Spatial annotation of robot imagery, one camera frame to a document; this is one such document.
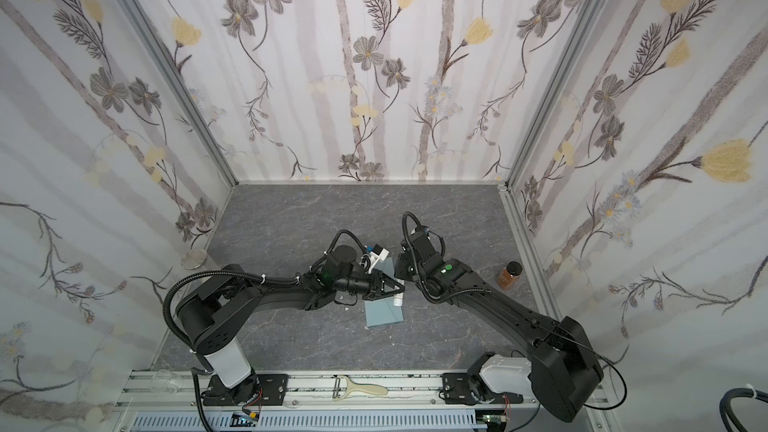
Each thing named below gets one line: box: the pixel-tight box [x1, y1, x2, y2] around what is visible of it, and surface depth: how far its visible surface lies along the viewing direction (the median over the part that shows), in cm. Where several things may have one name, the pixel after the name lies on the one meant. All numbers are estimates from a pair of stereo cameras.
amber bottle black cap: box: [506, 261, 523, 277], surface depth 88 cm
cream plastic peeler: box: [332, 375, 388, 399], surface depth 76 cm
